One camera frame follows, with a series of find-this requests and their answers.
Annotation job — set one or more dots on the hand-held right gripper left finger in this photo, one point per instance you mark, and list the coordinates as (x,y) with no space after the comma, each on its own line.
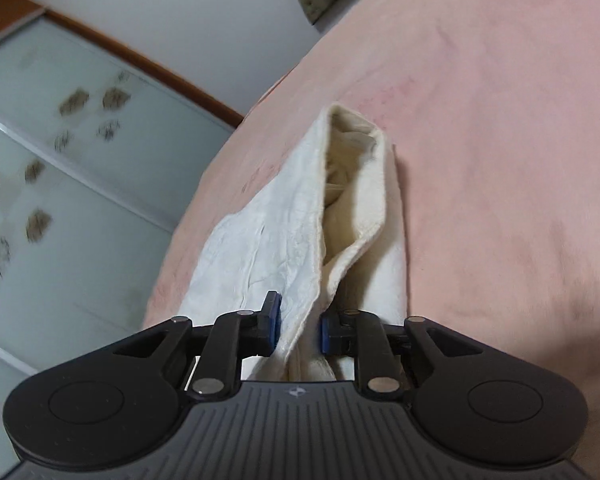
(275,321)

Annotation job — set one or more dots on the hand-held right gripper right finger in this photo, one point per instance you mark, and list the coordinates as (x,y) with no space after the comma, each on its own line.
(324,332)

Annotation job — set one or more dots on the white pants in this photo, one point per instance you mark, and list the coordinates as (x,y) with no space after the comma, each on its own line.
(280,220)

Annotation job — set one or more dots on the flower print sliding wardrobe door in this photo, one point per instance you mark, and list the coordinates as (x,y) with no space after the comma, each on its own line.
(80,270)
(145,125)

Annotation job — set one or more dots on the pink bed sheet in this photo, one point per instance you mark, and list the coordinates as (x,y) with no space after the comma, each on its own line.
(480,135)

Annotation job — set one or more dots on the brown wooden wardrobe frame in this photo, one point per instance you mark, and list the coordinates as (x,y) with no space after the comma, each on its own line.
(130,55)

